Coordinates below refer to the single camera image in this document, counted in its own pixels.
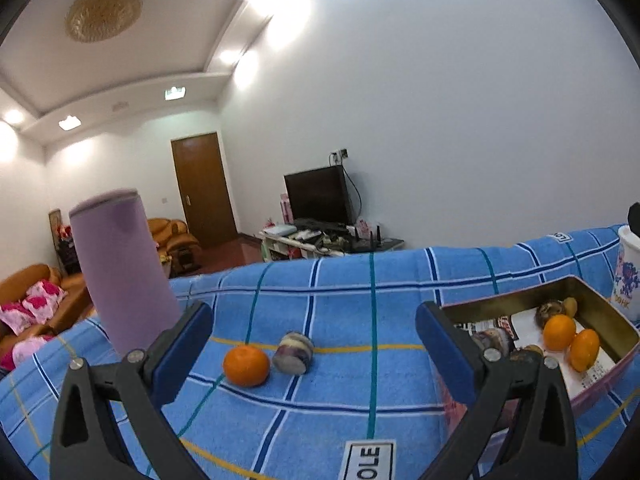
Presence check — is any newspaper sheet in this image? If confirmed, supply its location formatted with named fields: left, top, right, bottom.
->
left=452, top=307, right=618, bottom=401

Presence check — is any orange mandarin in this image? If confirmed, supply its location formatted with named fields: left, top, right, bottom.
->
left=543, top=314, right=577, bottom=352
left=570, top=329, right=601, bottom=373
left=223, top=345, right=271, bottom=387

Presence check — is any brown wooden door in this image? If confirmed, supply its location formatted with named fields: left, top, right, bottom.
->
left=171, top=131, right=239, bottom=250

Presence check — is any black television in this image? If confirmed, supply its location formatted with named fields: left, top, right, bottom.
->
left=283, top=165, right=351, bottom=225

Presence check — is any gold ceiling medallion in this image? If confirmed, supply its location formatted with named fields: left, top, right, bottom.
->
left=65, top=0, right=143, bottom=43

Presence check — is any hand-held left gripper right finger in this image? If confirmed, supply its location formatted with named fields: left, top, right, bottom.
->
left=416, top=301, right=580, bottom=480

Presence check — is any dark flower stand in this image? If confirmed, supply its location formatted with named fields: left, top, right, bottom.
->
left=48, top=208, right=83, bottom=276

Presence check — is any black router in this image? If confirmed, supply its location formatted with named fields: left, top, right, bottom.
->
left=347, top=225, right=390, bottom=254

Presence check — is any layered cake piece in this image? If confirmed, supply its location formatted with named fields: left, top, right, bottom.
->
left=271, top=330, right=316, bottom=376

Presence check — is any blue plaid blanket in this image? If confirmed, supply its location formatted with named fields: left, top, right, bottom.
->
left=0, top=225, right=640, bottom=480

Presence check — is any pink cloth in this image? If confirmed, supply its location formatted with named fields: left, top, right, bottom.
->
left=0, top=335, right=56, bottom=372

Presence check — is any orange leather sofa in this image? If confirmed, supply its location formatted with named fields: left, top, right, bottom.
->
left=0, top=263, right=96, bottom=361

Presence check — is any black television cable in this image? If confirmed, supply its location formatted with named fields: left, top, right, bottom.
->
left=342, top=159, right=363, bottom=218

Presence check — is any pink gold tin box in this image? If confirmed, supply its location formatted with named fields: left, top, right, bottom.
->
left=437, top=276, right=640, bottom=441

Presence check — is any pink flower cushion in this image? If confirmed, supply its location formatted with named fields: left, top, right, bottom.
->
left=22, top=280, right=68, bottom=323
left=0, top=302, right=31, bottom=333

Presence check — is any white flower print cup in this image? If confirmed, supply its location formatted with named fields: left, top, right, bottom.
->
left=611, top=225, right=640, bottom=322

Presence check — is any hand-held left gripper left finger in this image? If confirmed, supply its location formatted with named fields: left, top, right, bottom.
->
left=50, top=301, right=213, bottom=480

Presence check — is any purple tumbler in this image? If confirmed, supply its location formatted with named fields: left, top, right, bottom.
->
left=68, top=188, right=182, bottom=356

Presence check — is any white television stand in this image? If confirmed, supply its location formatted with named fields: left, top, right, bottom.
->
left=258, top=225, right=405, bottom=263

